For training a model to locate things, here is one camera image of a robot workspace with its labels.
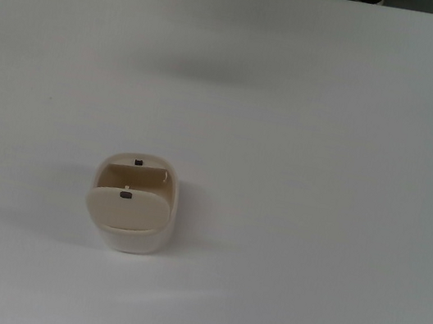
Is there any small cream bin with lid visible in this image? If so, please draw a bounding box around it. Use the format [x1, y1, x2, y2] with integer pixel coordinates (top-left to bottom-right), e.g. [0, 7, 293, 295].
[77, 144, 186, 262]

